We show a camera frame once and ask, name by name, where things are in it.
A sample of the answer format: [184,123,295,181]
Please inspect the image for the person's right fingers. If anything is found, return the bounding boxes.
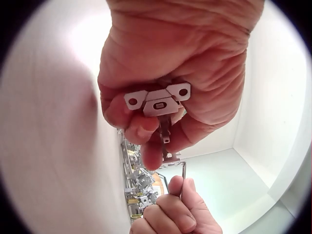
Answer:
[144,175,207,233]

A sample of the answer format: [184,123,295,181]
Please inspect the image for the person's left fingers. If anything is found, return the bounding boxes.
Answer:
[99,84,164,171]

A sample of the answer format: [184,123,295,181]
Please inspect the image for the silver metal bracket part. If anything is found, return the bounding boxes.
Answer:
[124,82,192,169]

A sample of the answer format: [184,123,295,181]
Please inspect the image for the thin metal rod tool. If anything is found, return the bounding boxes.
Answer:
[180,163,187,199]

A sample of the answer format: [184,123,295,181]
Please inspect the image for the person's right hand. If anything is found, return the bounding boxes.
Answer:
[130,175,224,234]

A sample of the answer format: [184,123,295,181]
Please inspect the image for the person's left thumb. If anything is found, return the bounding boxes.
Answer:
[166,115,196,153]

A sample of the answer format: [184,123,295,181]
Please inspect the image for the pile of metal bracket parts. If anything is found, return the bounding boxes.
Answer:
[117,129,169,222]

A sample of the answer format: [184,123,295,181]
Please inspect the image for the person's left hand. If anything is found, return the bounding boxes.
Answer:
[97,0,265,171]

